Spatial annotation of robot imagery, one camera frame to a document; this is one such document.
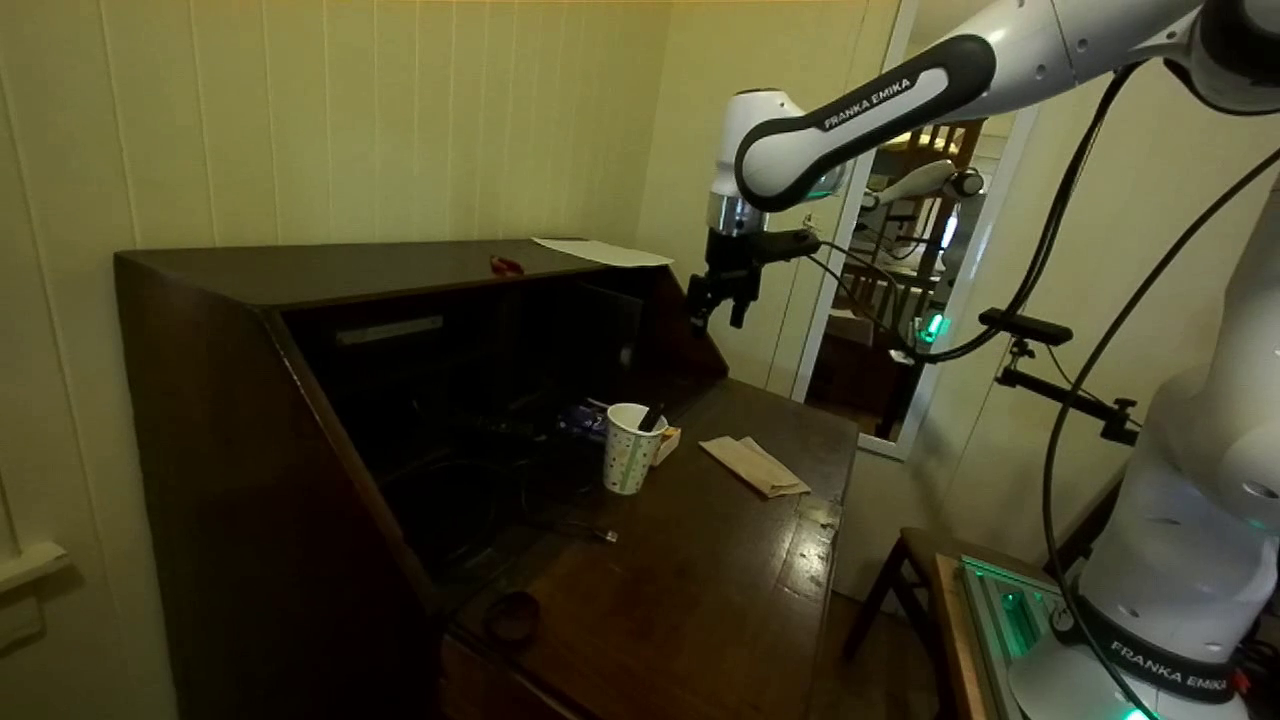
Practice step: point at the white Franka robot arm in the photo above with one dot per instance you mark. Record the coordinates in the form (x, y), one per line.
(1041, 52)

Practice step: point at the small wooden side table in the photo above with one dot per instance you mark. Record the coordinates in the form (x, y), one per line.
(922, 563)

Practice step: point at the white paper sheet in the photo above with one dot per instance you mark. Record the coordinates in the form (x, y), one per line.
(601, 251)

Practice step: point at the small pale scrap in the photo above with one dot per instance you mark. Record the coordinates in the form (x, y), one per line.
(608, 537)

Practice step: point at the wooden chair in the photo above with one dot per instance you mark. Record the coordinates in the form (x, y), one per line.
(922, 227)

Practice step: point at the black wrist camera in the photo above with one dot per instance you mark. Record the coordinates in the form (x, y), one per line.
(791, 246)

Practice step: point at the beige folded paper sheet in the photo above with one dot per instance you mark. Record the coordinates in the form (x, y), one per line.
(753, 465)

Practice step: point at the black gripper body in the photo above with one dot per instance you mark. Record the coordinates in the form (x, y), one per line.
(733, 254)

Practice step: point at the white wall ledge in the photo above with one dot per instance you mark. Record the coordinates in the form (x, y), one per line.
(24, 565)

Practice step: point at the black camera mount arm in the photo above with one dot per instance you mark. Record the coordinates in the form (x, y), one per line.
(1065, 397)

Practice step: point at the black exterior camera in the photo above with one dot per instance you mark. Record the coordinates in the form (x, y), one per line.
(1027, 327)

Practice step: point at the white door frame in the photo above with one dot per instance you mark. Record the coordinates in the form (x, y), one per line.
(986, 265)

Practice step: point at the Rooster Bar paperback book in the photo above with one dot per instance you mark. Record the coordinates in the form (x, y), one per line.
(580, 419)

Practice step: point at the green lit robot platform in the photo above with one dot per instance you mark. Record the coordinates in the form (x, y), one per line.
(1015, 620)

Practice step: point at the dark wooden secretary desk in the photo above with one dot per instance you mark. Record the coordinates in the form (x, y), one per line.
(332, 442)

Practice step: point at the small red object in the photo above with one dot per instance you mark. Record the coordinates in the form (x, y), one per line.
(506, 265)

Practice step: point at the white dotted paper cup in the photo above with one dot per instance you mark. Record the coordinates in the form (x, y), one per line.
(625, 450)

